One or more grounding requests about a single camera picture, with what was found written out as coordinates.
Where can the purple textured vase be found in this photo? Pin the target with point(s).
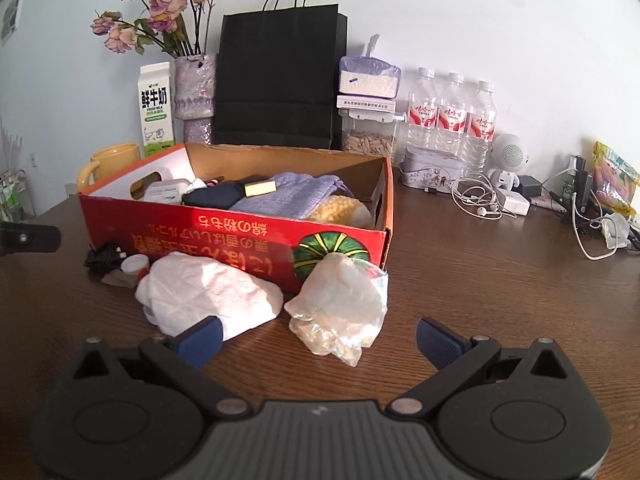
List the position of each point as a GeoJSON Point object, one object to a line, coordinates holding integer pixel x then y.
{"type": "Point", "coordinates": [195, 95]}

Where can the dried rose bouquet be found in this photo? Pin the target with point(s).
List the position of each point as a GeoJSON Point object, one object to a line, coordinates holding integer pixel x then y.
{"type": "Point", "coordinates": [162, 5]}

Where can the floral tin box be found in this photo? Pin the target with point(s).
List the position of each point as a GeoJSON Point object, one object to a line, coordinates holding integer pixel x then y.
{"type": "Point", "coordinates": [430, 170]}

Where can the clear seed container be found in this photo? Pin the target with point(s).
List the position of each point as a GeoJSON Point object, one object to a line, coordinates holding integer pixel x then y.
{"type": "Point", "coordinates": [370, 137]}

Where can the white milk carton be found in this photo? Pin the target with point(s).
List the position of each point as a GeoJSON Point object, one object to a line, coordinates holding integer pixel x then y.
{"type": "Point", "coordinates": [157, 110]}

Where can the white round speaker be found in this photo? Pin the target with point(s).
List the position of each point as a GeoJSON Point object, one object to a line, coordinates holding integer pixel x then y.
{"type": "Point", "coordinates": [510, 155]}

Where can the dried stems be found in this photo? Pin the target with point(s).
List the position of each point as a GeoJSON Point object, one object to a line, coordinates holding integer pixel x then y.
{"type": "Point", "coordinates": [11, 145]}

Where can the white earphones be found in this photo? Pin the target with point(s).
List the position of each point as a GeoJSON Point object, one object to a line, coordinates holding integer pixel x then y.
{"type": "Point", "coordinates": [480, 197]}

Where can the translucent plastic bag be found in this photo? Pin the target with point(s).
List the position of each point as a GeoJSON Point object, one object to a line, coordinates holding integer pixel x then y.
{"type": "Point", "coordinates": [340, 305]}

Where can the dark blue zip pouch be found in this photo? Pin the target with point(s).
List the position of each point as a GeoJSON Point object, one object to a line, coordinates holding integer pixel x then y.
{"type": "Point", "coordinates": [215, 196]}

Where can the black paper bag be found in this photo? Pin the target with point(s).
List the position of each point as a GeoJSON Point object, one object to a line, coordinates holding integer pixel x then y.
{"type": "Point", "coordinates": [280, 75]}

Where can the black power adapter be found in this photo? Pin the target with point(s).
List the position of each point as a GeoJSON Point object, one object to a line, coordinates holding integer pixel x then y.
{"type": "Point", "coordinates": [531, 186]}

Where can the clear plastic lidded box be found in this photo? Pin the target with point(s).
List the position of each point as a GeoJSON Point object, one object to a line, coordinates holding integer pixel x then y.
{"type": "Point", "coordinates": [165, 192]}

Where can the blue-grey cloth pouch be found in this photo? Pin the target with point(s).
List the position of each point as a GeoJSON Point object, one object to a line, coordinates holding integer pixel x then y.
{"type": "Point", "coordinates": [290, 192]}

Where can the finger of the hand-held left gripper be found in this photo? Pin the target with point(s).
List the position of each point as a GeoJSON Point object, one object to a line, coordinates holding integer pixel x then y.
{"type": "Point", "coordinates": [30, 239]}

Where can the purple tissue pack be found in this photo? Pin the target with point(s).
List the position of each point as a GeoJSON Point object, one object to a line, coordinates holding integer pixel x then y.
{"type": "Point", "coordinates": [370, 77]}

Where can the white yellow plush toy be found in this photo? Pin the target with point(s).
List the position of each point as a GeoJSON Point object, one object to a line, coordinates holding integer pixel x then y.
{"type": "Point", "coordinates": [340, 212]}

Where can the yellow snack packet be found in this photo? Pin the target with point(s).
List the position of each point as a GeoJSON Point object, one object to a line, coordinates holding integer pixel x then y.
{"type": "Point", "coordinates": [617, 175]}

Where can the white ribbed bottle cap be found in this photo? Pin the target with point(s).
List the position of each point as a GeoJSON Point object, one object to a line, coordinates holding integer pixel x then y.
{"type": "Point", "coordinates": [136, 265]}

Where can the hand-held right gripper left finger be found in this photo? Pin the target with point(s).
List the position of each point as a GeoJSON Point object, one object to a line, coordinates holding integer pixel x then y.
{"type": "Point", "coordinates": [200, 342]}

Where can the small green bottle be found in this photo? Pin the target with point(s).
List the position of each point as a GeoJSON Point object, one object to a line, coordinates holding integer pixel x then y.
{"type": "Point", "coordinates": [575, 180]}

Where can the yellow block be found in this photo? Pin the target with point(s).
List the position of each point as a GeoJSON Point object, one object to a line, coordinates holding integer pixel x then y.
{"type": "Point", "coordinates": [260, 187]}

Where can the white plastic bag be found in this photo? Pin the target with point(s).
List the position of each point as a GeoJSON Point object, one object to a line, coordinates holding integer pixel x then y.
{"type": "Point", "coordinates": [205, 290]}

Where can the clear water bottle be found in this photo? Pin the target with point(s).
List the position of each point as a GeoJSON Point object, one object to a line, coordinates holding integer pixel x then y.
{"type": "Point", "coordinates": [422, 115]}
{"type": "Point", "coordinates": [480, 125]}
{"type": "Point", "coordinates": [451, 117]}

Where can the red cardboard box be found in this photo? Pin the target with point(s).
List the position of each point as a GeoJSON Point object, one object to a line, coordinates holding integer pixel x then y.
{"type": "Point", "coordinates": [210, 240]}

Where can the wall picture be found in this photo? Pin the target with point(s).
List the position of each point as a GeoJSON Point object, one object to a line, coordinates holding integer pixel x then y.
{"type": "Point", "coordinates": [11, 15]}

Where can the yellow mug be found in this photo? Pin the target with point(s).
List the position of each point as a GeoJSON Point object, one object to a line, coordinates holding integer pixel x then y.
{"type": "Point", "coordinates": [115, 162]}

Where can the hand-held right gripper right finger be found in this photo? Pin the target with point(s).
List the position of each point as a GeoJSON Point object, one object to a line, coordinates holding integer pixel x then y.
{"type": "Point", "coordinates": [440, 342]}

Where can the white charger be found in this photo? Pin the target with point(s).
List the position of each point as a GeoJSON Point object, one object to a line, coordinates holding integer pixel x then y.
{"type": "Point", "coordinates": [515, 202]}

